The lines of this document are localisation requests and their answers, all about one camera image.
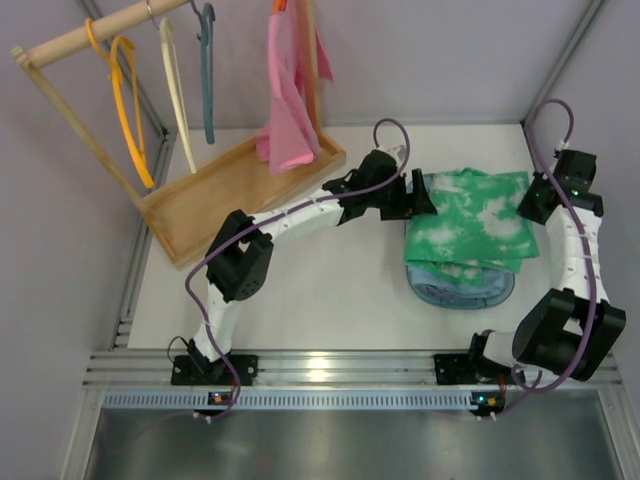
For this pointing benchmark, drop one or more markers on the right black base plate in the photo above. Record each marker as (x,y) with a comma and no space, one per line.
(455,369)

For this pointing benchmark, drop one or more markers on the blue-grey plastic hanger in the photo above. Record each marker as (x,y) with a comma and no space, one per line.
(206,18)

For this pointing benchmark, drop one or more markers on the orange hanger under pink garment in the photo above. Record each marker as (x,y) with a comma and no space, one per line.
(279,6)

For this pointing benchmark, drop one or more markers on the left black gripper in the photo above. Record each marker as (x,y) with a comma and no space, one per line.
(406,198)

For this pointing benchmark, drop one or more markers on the blue plastic tray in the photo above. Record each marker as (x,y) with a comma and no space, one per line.
(457,302)

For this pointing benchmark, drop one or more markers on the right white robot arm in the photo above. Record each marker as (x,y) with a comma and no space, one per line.
(574,326)

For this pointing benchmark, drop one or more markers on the perforated grey cable duct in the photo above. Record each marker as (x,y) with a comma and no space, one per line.
(304,400)

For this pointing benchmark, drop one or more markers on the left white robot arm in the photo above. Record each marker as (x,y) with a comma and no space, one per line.
(236,264)

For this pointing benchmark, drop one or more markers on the cream plastic hanger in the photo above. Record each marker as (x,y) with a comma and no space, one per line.
(172,74)

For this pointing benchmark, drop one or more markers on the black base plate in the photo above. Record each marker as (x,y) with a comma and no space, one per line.
(190,371)
(455,369)

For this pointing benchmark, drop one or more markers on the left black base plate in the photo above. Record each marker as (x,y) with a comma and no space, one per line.
(190,371)

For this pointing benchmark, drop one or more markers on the light blue folded cloth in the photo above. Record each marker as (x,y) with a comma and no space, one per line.
(488,283)

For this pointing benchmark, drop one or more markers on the wooden clothes rack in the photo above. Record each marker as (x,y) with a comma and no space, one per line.
(185,214)

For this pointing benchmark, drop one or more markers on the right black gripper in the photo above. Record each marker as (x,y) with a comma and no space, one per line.
(532,201)

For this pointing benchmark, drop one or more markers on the pink garment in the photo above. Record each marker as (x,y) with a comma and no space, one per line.
(288,140)

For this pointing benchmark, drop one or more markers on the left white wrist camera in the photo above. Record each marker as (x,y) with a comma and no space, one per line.
(398,152)

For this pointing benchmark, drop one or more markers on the aluminium mounting rail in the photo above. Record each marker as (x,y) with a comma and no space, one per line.
(124,368)

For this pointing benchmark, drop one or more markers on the green tie-dye trousers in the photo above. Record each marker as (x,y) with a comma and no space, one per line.
(476,226)

